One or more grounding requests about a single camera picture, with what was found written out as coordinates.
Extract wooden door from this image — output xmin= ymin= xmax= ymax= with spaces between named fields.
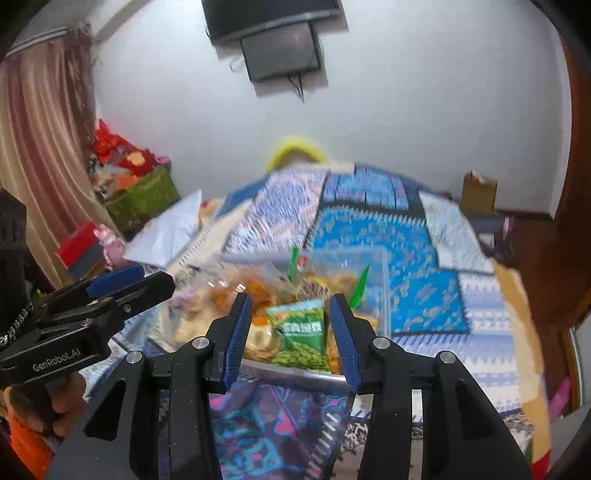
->
xmin=554 ymin=39 xmax=591 ymax=328

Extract patchwork blanket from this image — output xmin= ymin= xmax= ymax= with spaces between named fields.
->
xmin=78 ymin=161 xmax=555 ymax=480

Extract pile of assorted snack packets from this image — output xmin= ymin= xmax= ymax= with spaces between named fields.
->
xmin=175 ymin=256 xmax=384 ymax=376

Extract green storage box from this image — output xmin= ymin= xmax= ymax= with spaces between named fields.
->
xmin=104 ymin=166 xmax=182 ymax=232

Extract yellow plush ring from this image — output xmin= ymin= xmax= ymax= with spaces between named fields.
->
xmin=265 ymin=136 xmax=327 ymax=173

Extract pink toy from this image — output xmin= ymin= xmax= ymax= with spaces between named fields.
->
xmin=95 ymin=225 xmax=127 ymax=267

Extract person's left forearm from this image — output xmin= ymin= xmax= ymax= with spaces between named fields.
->
xmin=7 ymin=411 xmax=58 ymax=478

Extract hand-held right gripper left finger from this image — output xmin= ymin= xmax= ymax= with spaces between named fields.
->
xmin=46 ymin=292 xmax=254 ymax=480

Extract black hanging cable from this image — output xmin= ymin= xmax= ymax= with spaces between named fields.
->
xmin=287 ymin=73 xmax=306 ymax=104

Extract wall television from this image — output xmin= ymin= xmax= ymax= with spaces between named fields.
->
xmin=202 ymin=0 xmax=347 ymax=45

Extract clear bag of snacks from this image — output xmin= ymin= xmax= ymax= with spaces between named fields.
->
xmin=150 ymin=258 xmax=296 ymax=358

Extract braided cord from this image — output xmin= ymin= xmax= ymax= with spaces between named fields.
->
xmin=0 ymin=302 xmax=34 ymax=348

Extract white pillow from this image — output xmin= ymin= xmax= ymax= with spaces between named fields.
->
xmin=124 ymin=188 xmax=204 ymax=268

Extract green pea snack packet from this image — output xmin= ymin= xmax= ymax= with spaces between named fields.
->
xmin=267 ymin=299 xmax=329 ymax=370

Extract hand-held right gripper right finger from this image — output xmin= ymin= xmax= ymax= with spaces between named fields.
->
xmin=329 ymin=292 xmax=533 ymax=480

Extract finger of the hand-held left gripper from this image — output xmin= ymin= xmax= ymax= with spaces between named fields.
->
xmin=34 ymin=264 xmax=146 ymax=315
xmin=39 ymin=271 xmax=177 ymax=334

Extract cardboard box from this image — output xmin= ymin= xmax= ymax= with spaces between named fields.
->
xmin=462 ymin=171 xmax=498 ymax=214

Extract striped curtain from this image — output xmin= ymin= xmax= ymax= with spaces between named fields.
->
xmin=0 ymin=32 xmax=100 ymax=288

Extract red plush toys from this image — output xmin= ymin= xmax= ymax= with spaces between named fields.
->
xmin=89 ymin=119 xmax=170 ymax=178

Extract clear plastic container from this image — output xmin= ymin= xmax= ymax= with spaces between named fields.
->
xmin=240 ymin=247 xmax=394 ymax=384

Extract person's left hand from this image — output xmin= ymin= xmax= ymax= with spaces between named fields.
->
xmin=46 ymin=371 xmax=89 ymax=428

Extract red box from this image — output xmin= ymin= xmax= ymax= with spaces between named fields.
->
xmin=55 ymin=222 xmax=105 ymax=271

